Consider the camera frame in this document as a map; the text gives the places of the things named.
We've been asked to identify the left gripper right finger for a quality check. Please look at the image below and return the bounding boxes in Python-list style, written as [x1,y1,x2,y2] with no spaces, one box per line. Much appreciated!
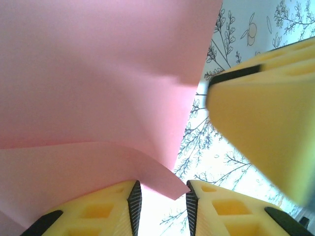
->
[186,180,315,236]

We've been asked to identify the pink square paper sheet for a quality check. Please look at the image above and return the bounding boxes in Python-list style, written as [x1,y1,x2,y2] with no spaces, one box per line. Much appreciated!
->
[0,0,223,236]

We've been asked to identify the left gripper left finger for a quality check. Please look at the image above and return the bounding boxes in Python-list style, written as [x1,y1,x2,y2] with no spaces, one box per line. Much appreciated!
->
[21,180,143,236]

